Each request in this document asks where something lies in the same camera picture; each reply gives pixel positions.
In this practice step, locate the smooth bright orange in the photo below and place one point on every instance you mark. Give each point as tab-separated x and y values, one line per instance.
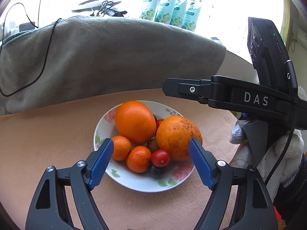
135	121

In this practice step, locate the right white gloved hand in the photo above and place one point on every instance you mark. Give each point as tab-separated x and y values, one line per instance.
287	169

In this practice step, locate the small red cherry tomato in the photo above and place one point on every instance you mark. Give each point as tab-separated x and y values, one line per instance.
160	158

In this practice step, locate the small mandarin with stem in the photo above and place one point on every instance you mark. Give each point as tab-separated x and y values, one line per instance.
138	159

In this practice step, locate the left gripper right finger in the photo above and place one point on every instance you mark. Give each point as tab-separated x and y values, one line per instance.
253	206

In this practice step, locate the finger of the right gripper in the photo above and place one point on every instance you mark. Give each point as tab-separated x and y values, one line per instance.
196	90

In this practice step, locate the large cherry tomato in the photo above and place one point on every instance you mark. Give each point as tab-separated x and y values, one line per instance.
158	123

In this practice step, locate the black camera module right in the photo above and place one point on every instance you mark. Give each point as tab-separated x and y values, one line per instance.
270	58

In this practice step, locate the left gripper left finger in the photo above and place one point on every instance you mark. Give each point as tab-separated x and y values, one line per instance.
49	207

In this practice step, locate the grey fleece blanket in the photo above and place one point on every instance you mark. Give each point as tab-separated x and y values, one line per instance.
83	57

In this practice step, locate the dark purple cherry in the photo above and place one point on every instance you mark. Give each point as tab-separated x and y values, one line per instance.
156	172

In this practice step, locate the brown longan fruit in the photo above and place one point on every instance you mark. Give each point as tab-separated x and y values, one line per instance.
152	145

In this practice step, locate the white power strip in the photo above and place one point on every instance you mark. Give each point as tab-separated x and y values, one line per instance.
11	28

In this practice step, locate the peach fleece table cloth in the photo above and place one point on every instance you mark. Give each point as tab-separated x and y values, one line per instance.
150	182

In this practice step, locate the large speckled orange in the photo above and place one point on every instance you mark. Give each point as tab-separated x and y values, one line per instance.
174	134

